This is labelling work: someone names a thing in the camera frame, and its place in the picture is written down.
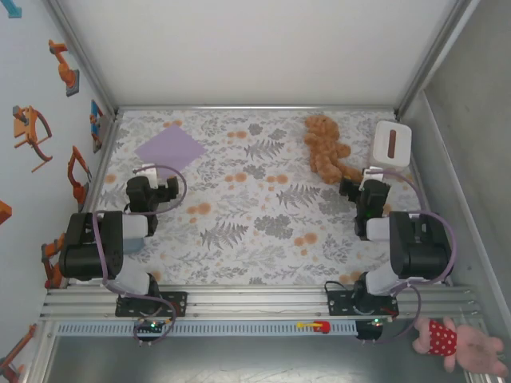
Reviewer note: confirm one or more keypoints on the lilac paper sheet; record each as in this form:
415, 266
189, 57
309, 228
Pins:
171, 149

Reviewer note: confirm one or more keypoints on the orange claw arm sticker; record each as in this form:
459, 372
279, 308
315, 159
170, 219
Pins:
76, 175

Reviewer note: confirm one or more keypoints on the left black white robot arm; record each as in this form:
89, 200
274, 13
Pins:
89, 247

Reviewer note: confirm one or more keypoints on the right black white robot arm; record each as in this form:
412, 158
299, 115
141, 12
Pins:
419, 247

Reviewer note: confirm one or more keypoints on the orange arm grey base sticker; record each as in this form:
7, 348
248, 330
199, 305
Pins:
64, 68

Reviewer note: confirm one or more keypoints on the brown teddy bear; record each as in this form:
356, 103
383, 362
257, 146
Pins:
323, 147

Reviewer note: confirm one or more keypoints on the white tissue box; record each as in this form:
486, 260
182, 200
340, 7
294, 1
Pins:
383, 137

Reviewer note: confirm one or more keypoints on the floral fern table mat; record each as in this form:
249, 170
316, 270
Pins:
239, 239

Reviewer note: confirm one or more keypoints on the small orange robot sticker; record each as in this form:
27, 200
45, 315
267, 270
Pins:
50, 271

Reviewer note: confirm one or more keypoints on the left small controller board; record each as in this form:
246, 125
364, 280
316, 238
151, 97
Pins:
151, 327

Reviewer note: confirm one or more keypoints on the small controller board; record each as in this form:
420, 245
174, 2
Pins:
151, 327
369, 331

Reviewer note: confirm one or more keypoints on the right small controller board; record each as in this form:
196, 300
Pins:
369, 331

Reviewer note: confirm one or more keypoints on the red yellow plastic toy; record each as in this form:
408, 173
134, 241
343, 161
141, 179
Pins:
321, 327

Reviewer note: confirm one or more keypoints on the pink plush toy dotted dress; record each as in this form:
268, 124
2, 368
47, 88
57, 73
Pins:
475, 351

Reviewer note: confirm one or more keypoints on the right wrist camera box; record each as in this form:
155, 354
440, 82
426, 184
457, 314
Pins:
373, 174

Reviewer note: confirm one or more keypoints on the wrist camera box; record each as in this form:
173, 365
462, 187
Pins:
151, 172
373, 174

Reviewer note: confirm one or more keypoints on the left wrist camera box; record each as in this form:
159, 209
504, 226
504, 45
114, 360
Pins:
151, 172

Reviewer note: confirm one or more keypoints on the aluminium side rail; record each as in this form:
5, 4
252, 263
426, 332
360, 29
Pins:
418, 175
100, 171

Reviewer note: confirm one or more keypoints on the blue rail wall sticker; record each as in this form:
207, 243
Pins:
96, 123

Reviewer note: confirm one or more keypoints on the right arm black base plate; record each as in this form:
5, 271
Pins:
338, 305

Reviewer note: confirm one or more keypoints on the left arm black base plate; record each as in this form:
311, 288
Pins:
179, 305

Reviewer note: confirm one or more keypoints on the aluminium frame cross bar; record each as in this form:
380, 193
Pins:
255, 107

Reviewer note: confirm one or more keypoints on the orange gripper wall sticker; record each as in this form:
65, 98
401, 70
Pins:
23, 131

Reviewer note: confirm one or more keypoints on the orange cube wall sticker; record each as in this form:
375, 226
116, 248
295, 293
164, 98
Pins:
5, 213

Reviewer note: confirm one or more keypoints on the aluminium mounting rail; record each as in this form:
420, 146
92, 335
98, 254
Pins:
255, 305

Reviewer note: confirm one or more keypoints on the aluminium frame post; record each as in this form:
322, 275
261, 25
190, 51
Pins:
435, 52
81, 52

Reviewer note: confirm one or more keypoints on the orange lever wall sticker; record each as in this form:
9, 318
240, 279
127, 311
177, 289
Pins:
24, 339

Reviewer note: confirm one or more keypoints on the blue bracket wall sticker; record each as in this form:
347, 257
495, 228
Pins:
15, 11

